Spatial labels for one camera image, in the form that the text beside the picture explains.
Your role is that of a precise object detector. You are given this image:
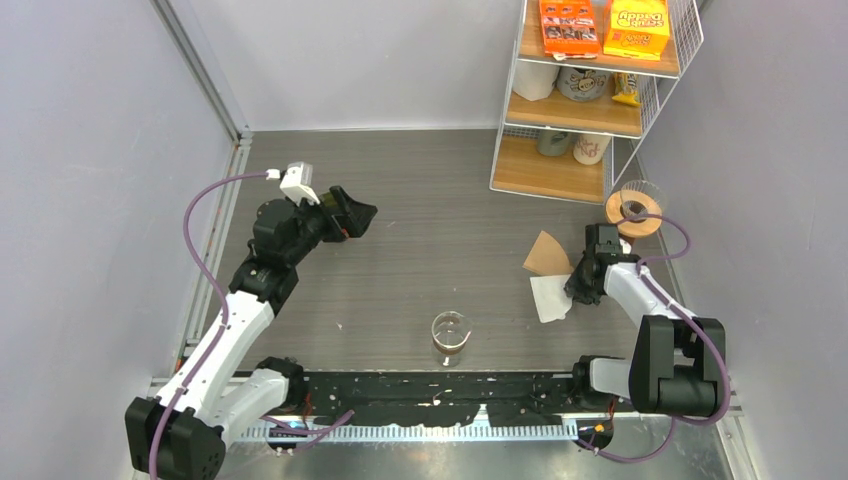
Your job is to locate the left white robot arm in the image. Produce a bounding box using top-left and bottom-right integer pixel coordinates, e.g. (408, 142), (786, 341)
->
(125, 186), (378, 479)

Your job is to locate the clear glass dripper cone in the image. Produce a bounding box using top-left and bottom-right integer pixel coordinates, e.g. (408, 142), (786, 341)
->
(618, 180), (666, 218)

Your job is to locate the white printed cup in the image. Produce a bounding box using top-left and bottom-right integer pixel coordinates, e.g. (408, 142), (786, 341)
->
(573, 133), (612, 165)

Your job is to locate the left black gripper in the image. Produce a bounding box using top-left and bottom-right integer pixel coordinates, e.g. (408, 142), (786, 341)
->
(285, 186), (375, 266)

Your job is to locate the wooden ring dripper holder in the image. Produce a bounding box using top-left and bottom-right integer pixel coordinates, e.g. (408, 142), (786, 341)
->
(605, 190), (663, 239)

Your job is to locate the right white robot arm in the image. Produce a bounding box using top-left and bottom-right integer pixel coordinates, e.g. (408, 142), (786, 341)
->
(564, 223), (730, 423)

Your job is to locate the white wire wooden shelf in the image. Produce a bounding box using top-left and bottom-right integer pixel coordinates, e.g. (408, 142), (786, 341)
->
(489, 1), (704, 204)

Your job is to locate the grey green cup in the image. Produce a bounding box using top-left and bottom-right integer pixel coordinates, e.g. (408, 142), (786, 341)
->
(536, 130), (571, 157)

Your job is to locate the glass beaker with coffee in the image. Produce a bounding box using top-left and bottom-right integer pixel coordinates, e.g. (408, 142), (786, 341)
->
(430, 311), (472, 368)

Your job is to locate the orange snack box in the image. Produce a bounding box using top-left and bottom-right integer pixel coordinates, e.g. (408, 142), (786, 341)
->
(538, 0), (601, 60)

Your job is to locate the yellow scrub daddy box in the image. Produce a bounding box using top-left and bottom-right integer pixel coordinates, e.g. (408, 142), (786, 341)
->
(602, 0), (671, 62)

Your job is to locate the white paper coffee filter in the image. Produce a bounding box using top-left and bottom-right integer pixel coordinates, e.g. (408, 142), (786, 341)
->
(530, 274), (572, 324)

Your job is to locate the grey printed mug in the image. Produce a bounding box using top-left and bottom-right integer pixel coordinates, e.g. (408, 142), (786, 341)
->
(556, 67), (611, 102)

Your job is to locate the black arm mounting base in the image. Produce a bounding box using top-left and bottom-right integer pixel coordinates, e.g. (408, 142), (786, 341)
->
(270, 371), (633, 427)

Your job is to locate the yellow snack packet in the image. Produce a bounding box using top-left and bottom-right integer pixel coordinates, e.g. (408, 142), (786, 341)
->
(611, 72), (642, 108)

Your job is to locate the brown paper coffee filter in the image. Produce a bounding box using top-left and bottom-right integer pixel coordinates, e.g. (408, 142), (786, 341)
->
(522, 231), (574, 276)

